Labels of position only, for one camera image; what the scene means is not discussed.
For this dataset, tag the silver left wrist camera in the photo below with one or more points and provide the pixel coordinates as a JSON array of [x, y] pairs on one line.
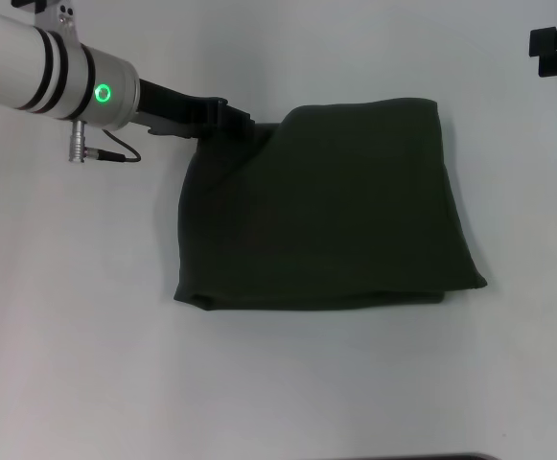
[[53, 16]]

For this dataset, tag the dark green FREE T-shirt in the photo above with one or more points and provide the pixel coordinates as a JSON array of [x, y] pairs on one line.
[[331, 206]]

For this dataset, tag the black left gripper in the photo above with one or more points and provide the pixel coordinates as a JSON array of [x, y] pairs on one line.
[[177, 108]]

